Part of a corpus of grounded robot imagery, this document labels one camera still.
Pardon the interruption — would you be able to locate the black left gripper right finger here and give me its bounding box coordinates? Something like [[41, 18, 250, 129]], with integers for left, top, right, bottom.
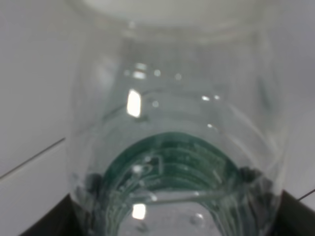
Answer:
[[278, 191, 315, 236]]

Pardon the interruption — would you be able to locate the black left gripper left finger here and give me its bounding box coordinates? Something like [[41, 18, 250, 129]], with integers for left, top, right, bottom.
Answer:
[[21, 195, 81, 236]]

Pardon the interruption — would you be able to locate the clear plastic water bottle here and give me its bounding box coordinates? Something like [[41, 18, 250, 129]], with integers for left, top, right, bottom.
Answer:
[[67, 0, 285, 236]]

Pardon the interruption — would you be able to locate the blue sleeved paper cup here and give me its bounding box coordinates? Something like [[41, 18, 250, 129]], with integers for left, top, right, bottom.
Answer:
[[81, 0, 276, 29]]

